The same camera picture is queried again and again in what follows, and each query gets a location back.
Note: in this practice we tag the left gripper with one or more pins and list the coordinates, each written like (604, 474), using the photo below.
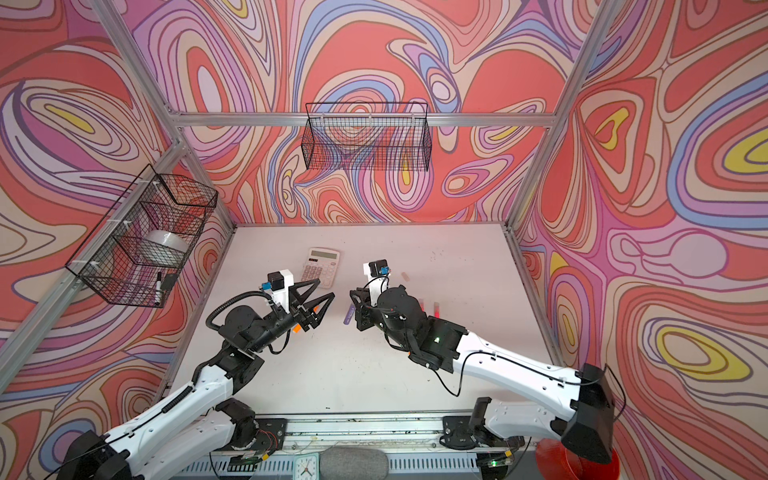
(304, 319)

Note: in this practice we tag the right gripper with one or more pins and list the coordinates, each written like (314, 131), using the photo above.
(364, 321)

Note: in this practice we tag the purple marker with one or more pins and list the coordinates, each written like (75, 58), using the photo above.
(349, 315)

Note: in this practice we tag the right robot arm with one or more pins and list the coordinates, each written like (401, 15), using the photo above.
(573, 406)

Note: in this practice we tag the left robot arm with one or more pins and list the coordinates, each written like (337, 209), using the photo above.
(203, 415)

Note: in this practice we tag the pink calculator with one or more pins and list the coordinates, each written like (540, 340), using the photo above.
(321, 264)

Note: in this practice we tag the black marker in basket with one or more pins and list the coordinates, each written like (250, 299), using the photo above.
(158, 293)

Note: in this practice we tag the silver tape roll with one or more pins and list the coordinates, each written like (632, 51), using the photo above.
(168, 240)

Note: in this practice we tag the small white clock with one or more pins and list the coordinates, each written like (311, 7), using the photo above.
(306, 467)

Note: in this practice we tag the red bucket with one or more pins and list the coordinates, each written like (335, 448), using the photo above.
(555, 462)

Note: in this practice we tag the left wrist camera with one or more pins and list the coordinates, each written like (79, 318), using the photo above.
(278, 286)

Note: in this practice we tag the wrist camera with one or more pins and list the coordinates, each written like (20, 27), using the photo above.
(278, 286)
(377, 273)

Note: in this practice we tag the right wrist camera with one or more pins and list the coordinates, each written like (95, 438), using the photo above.
(377, 273)

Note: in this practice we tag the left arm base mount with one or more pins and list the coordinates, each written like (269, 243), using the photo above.
(264, 435)

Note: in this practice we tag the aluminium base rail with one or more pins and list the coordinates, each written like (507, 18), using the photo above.
(410, 441)

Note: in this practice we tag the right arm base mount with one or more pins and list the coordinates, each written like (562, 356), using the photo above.
(464, 432)

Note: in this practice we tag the black wire basket back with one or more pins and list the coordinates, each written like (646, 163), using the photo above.
(367, 136)

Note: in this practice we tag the black wire basket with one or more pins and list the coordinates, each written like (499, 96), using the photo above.
(367, 136)
(121, 268)

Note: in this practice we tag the black wire basket left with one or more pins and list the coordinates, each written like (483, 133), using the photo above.
(121, 268)

